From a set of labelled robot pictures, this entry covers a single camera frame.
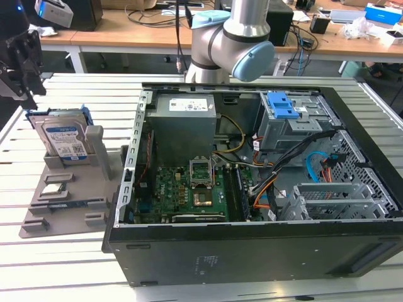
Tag metal socket cover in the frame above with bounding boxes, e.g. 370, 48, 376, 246
188, 155, 217, 186

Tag blue plastic drive latch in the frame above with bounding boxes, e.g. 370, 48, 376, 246
266, 91, 298, 120

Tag yellow wires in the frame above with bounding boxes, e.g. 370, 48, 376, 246
213, 115, 246, 155

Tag black graphics card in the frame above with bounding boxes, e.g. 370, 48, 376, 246
171, 213, 227, 223

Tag grey metal drive cage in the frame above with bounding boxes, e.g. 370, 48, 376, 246
256, 91, 343, 152

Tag silver disk bay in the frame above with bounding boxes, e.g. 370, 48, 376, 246
285, 182, 399, 221

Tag hard disk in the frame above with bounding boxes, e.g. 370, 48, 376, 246
25, 105, 94, 163

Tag blue wire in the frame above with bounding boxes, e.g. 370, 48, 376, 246
303, 150, 327, 183

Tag grey parts rack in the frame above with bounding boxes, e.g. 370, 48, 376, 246
18, 125, 130, 239

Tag grey laptop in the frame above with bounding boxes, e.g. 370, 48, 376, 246
330, 9, 366, 25

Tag CPU socket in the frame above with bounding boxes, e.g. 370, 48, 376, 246
192, 187, 215, 207

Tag green motherboard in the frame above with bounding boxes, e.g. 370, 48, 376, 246
135, 163, 262, 223

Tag black PC case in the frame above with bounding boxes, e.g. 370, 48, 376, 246
101, 82, 403, 288

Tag grey power supply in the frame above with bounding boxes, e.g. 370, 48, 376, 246
146, 94, 218, 158

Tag orange wire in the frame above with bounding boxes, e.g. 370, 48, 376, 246
253, 184, 275, 211

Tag black cable bundle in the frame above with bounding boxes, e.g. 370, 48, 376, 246
248, 130, 338, 202

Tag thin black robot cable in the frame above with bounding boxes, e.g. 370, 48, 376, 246
174, 0, 193, 76

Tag black pen cup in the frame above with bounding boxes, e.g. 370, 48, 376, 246
310, 15, 331, 35

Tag black connector with orange wire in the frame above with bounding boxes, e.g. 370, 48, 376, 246
319, 153, 344, 183

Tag RAM stick with blue label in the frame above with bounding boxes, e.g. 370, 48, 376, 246
47, 199, 88, 208

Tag clear plastic bag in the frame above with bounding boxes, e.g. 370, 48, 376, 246
341, 17, 385, 40

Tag crumpled white paper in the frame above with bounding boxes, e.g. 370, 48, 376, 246
38, 25, 59, 38

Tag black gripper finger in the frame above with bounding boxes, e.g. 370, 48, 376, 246
5, 30, 47, 110
0, 61, 23, 101

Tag black RAM slot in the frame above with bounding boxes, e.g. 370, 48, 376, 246
224, 165, 243, 221

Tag blue cardboard box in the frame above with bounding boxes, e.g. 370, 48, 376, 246
364, 3, 403, 26

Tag pale green cabinet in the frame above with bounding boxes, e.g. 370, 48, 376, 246
338, 60, 366, 83

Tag wooden desk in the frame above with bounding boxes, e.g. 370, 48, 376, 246
28, 0, 403, 75

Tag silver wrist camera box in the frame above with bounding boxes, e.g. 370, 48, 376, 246
33, 0, 74, 29

